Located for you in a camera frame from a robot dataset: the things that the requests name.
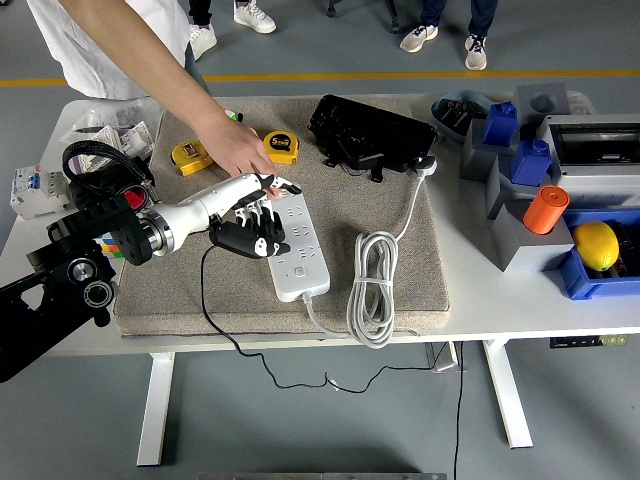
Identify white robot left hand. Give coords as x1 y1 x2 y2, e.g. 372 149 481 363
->
159 172 303 260

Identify person's right hand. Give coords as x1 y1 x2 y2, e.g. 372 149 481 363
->
197 119 284 197

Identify thin black adapter cord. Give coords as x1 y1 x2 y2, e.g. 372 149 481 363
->
199 245 436 395

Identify white power strip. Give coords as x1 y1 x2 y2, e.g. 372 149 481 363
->
264 192 332 304

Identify yellow tape measure black face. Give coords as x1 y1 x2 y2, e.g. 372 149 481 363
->
263 129 302 165

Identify yellow tape measure silver label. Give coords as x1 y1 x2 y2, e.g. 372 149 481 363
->
171 139 215 178

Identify black cloth bag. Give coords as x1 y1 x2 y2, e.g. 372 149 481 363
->
67 167 151 211

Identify black power adapter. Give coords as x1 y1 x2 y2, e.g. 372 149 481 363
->
335 137 387 172

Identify grey-brown mat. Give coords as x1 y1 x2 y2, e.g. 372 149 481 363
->
113 96 451 337

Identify person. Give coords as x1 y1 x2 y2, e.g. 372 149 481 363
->
187 0 277 62
399 0 501 71
27 0 214 100

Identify large black power strip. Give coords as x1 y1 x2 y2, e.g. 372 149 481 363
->
306 93 437 174

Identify clear plastic parts bag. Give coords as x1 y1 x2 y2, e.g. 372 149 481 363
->
60 97 164 146

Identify white circuit breaker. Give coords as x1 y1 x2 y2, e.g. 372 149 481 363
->
9 165 71 220

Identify black chair base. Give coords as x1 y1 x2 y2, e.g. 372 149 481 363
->
326 0 402 35

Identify blue-grey bowl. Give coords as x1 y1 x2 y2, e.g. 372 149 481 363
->
431 89 496 145

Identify white table leg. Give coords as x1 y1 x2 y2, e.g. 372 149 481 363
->
136 352 176 467
482 339 534 450

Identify black binder clips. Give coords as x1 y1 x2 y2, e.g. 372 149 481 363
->
442 99 489 136

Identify grey peg holder block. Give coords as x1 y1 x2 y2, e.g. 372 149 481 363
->
491 199 576 274
459 118 521 182
513 82 569 126
485 157 551 221

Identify blue peg block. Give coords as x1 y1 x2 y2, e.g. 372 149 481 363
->
481 101 520 148
509 138 552 187

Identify silver box under table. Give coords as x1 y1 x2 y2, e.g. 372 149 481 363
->
425 341 469 372

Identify grey round peg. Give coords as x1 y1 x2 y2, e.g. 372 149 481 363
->
529 92 558 114

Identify orange cylinder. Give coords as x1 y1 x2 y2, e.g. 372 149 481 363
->
522 185 571 235

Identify beige fabric bundle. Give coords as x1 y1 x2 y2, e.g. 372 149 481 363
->
564 89 596 117

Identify grey electrical distribution box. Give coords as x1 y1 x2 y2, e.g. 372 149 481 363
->
537 113 640 211

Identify blue plastic bin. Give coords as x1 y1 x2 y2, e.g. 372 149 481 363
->
558 208 640 301

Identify yellow lemon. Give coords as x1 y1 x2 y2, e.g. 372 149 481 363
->
572 221 621 273

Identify black table control panel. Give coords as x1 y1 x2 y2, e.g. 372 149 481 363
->
549 333 629 350

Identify black part in bin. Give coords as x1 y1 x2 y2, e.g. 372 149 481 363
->
612 222 640 278

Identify white switch module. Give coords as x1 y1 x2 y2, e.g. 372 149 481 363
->
117 121 155 162

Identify white wall socket panel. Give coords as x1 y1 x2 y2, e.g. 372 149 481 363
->
74 124 124 174

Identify white coiled power cord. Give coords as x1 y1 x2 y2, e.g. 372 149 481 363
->
299 154 440 350

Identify black hanging cable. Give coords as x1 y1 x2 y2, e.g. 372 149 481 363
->
452 342 466 480

